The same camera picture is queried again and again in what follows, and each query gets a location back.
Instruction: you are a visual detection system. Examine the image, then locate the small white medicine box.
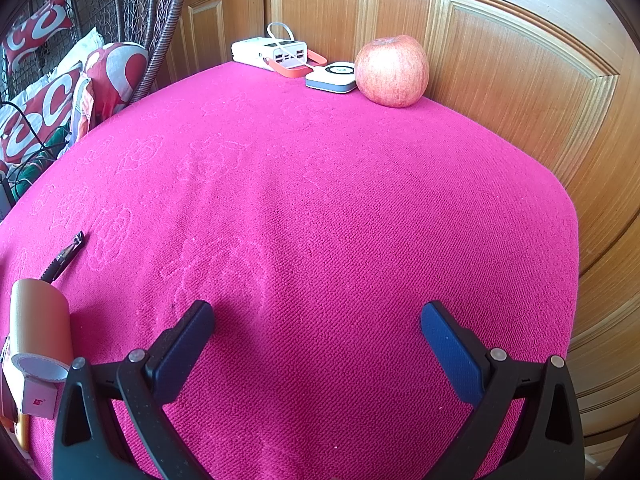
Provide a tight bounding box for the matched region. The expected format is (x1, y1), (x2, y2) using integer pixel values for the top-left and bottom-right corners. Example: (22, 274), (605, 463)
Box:
(2, 350), (68, 419)

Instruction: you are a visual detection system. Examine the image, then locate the brown tape roll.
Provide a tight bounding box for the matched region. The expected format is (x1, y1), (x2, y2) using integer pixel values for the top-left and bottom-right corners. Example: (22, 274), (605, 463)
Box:
(10, 278), (74, 384)

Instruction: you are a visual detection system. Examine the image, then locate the black pen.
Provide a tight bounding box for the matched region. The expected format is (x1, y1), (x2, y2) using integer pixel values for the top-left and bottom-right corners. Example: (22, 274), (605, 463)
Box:
(40, 231), (85, 284)

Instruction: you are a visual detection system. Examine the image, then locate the magenta tablecloth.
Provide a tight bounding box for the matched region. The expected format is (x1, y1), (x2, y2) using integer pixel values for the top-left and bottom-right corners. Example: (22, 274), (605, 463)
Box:
(1, 63), (579, 479)

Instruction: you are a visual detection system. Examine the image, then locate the red white back cushion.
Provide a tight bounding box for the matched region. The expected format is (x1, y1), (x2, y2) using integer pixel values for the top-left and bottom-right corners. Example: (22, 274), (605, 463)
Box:
(1, 65), (81, 166)

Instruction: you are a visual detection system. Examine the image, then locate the red white round cushion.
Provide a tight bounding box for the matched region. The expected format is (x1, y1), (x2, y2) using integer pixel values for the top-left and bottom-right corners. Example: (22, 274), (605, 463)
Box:
(85, 42), (149, 124)

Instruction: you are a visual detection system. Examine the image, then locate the red apple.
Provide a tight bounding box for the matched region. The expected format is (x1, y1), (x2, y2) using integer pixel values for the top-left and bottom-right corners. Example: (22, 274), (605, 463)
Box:
(355, 35), (430, 108)

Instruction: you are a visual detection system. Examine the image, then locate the white blue round-dial box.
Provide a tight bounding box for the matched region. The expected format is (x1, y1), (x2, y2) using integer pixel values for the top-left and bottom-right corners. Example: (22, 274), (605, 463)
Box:
(305, 62), (356, 94)

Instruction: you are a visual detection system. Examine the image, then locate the red white headrest pillow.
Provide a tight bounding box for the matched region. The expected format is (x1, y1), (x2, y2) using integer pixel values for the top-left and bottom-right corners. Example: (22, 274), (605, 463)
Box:
(2, 0), (73, 75)

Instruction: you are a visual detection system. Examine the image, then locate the white power bank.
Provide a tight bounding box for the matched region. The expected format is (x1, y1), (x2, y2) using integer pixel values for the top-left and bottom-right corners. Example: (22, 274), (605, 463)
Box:
(231, 37), (308, 70)

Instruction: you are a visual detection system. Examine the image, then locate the black charger cable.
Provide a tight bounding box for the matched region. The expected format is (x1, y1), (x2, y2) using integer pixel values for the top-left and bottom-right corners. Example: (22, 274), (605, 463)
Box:
(0, 101), (68, 196)

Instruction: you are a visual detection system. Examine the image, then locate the orange strap loop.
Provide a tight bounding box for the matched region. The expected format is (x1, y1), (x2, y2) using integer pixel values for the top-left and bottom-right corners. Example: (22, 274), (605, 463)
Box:
(268, 50), (330, 79)

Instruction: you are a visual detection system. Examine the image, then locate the white cable loop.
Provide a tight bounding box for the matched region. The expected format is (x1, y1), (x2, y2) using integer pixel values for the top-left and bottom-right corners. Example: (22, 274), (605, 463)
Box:
(266, 20), (296, 44)

